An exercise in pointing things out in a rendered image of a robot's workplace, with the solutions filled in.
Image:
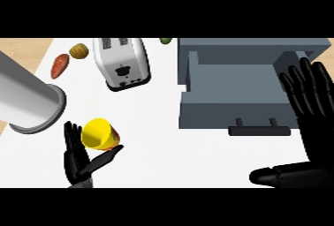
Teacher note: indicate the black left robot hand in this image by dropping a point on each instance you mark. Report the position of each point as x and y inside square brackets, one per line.
[76, 160]

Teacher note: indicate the brown potato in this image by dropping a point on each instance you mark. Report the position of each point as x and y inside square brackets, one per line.
[79, 51]

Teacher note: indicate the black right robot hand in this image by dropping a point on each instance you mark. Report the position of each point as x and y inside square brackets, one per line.
[317, 123]

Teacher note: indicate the grey cabinet body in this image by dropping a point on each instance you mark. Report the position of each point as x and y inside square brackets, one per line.
[255, 47]

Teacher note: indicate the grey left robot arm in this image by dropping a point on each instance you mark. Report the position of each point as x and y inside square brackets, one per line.
[26, 94]

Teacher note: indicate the yellow cup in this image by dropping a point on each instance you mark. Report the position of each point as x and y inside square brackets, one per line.
[101, 134]

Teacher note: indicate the silver toaster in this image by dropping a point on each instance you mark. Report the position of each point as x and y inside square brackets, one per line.
[125, 63]

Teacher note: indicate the green vegetable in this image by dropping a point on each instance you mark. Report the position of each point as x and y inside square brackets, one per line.
[165, 40]

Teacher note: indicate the grey open drawer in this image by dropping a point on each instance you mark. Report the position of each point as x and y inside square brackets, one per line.
[237, 94]

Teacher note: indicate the orange sweet potato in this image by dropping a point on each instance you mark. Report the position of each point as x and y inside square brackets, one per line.
[60, 66]

